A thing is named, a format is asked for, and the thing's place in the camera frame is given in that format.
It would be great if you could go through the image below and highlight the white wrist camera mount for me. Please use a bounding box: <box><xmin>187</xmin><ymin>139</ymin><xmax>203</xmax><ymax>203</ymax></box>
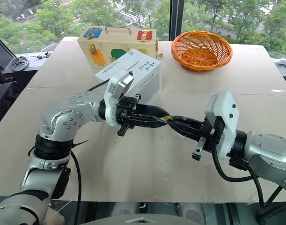
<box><xmin>204</xmin><ymin>90</ymin><xmax>241</xmax><ymax>160</ymax></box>
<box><xmin>103</xmin><ymin>68</ymin><xmax>135</xmax><ymax>128</ymax></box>

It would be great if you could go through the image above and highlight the black chair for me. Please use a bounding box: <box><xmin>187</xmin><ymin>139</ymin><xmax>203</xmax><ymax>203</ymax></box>
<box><xmin>0</xmin><ymin>60</ymin><xmax>20</xmax><ymax>128</ymax></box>

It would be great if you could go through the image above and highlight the coiled black cable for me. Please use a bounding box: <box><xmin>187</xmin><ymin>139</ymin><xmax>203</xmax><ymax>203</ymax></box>
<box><xmin>10</xmin><ymin>56</ymin><xmax>31</xmax><ymax>71</ymax></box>

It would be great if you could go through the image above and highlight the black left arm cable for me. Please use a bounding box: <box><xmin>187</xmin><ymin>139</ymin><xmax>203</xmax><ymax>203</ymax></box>
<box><xmin>27</xmin><ymin>78</ymin><xmax>110</xmax><ymax>225</ymax></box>

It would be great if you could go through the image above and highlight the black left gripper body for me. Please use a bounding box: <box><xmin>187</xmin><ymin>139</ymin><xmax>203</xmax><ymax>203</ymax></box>
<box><xmin>114</xmin><ymin>93</ymin><xmax>143</xmax><ymax>137</ymax></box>

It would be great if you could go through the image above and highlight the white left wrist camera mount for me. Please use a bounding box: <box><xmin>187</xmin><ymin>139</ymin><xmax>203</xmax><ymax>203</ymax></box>
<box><xmin>103</xmin><ymin>68</ymin><xmax>135</xmax><ymax>128</ymax></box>

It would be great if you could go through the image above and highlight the black window frame post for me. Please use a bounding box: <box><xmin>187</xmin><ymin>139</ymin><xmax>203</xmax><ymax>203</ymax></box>
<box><xmin>169</xmin><ymin>0</ymin><xmax>185</xmax><ymax>42</ymax></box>

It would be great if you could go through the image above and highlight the orange wicker basket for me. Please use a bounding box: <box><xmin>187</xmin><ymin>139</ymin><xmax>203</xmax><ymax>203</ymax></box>
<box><xmin>170</xmin><ymin>30</ymin><xmax>233</xmax><ymax>73</ymax></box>

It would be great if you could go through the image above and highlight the bunch of keys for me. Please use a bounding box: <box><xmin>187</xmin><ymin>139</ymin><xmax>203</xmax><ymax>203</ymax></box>
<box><xmin>34</xmin><ymin>52</ymin><xmax>51</xmax><ymax>60</ymax></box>

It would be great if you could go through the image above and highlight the wooden lock box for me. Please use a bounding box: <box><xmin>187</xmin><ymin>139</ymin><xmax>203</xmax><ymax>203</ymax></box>
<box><xmin>77</xmin><ymin>25</ymin><xmax>160</xmax><ymax>69</ymax></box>

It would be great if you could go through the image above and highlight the white box with slot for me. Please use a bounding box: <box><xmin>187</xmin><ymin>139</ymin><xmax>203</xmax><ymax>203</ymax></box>
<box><xmin>94</xmin><ymin>48</ymin><xmax>163</xmax><ymax>104</ymax></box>

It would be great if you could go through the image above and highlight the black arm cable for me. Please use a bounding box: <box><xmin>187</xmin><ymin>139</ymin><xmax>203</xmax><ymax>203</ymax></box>
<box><xmin>211</xmin><ymin>145</ymin><xmax>266</xmax><ymax>210</ymax></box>
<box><xmin>27</xmin><ymin>78</ymin><xmax>110</xmax><ymax>225</ymax></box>

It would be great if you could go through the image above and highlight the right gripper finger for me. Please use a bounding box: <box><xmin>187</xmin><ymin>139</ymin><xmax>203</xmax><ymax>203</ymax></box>
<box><xmin>171</xmin><ymin>114</ymin><xmax>206</xmax><ymax>128</ymax></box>
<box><xmin>167</xmin><ymin>121</ymin><xmax>204</xmax><ymax>141</ymax></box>

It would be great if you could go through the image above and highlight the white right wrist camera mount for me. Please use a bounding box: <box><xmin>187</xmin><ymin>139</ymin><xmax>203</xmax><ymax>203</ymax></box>
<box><xmin>204</xmin><ymin>90</ymin><xmax>241</xmax><ymax>160</ymax></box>

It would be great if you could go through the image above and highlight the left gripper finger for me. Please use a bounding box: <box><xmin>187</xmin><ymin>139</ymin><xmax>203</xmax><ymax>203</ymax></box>
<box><xmin>135</xmin><ymin>104</ymin><xmax>170</xmax><ymax>118</ymax></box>
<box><xmin>127</xmin><ymin>114</ymin><xmax>174</xmax><ymax>129</ymax></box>

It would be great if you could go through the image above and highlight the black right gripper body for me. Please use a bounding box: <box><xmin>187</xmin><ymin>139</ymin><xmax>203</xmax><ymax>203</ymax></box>
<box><xmin>191</xmin><ymin>116</ymin><xmax>226</xmax><ymax>161</ymax></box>

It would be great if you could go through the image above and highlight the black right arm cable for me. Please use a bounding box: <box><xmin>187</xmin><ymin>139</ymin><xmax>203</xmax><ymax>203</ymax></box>
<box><xmin>211</xmin><ymin>145</ymin><xmax>266</xmax><ymax>210</ymax></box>

